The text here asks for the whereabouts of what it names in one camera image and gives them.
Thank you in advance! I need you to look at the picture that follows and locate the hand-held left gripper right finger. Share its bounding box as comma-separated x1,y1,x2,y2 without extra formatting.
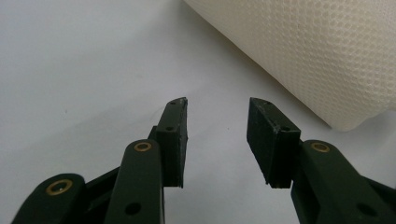
246,97,302,189

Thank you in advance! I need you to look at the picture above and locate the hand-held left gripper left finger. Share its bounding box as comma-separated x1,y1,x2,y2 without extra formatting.
147,96,189,189

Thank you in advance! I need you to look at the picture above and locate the white mesh laundry bag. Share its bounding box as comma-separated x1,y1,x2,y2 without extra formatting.
182,0,396,133

